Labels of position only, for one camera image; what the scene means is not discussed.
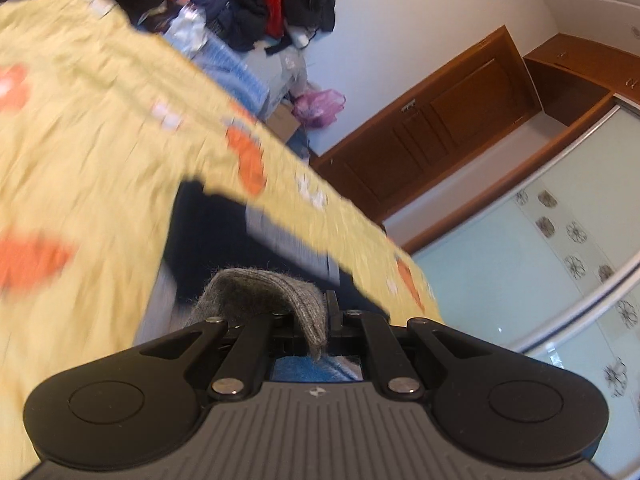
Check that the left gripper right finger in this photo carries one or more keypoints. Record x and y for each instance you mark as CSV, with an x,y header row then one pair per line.
x,y
495,404

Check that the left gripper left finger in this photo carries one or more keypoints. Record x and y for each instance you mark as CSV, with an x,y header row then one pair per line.
x,y
136,405

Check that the grey navy knit sweater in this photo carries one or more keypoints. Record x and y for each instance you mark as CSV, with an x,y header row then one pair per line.
x,y
211,233

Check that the dark clothes pile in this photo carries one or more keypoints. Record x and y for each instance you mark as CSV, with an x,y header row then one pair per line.
x,y
242,23

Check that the frosted glass wardrobe door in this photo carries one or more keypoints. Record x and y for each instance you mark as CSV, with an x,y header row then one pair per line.
x,y
551,269

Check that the brown wooden door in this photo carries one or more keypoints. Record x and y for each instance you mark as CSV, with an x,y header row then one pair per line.
x,y
432,130

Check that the yellow cartoon print quilt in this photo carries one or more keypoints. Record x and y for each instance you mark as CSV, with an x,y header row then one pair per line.
x,y
100,124

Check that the brown overhead cabinet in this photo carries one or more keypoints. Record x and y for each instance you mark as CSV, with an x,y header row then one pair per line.
x,y
572,75

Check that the pink plastic bag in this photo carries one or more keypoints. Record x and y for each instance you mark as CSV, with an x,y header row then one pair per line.
x,y
318,109

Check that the light blue knit sweater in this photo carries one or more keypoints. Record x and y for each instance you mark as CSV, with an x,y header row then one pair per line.
x,y
227,69

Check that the white plastic bag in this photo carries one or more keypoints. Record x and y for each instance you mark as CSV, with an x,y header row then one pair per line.
x,y
187,32

